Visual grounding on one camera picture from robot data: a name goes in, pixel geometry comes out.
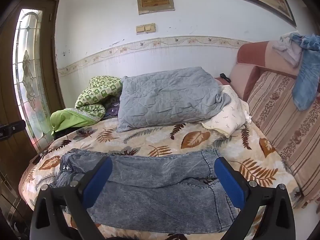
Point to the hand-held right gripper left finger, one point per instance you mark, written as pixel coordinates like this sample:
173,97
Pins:
97,182

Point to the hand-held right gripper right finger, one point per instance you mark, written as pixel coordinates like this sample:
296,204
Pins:
230,182

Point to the grey-blue denim pants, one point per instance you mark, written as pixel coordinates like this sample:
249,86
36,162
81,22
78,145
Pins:
160,192

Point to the wooden stained glass door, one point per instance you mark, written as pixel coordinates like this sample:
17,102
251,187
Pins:
10,92

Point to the plain green cloth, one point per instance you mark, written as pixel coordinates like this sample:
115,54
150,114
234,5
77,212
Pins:
70,120

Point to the cream printed pillow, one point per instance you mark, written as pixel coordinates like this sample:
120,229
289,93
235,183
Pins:
227,115

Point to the leaf print blanket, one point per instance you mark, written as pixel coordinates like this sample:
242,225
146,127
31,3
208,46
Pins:
160,142

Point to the purple cloth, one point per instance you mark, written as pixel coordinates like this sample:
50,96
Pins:
113,110

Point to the striped pink sofa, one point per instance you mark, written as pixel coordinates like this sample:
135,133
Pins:
280,120

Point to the green patterned quilt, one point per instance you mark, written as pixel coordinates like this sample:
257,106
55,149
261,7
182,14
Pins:
100,90

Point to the small black device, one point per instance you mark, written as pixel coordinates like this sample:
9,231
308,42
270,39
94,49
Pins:
225,77

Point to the grey quilted pillow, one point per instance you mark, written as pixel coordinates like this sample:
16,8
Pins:
165,97

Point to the light blue jeans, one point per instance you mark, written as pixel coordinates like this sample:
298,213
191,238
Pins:
306,80

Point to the white cloth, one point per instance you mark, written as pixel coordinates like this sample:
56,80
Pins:
287,50

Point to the beige light switch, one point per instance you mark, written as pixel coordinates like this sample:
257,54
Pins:
145,28

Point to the beige wall panel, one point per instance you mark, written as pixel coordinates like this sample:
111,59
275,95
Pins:
155,1

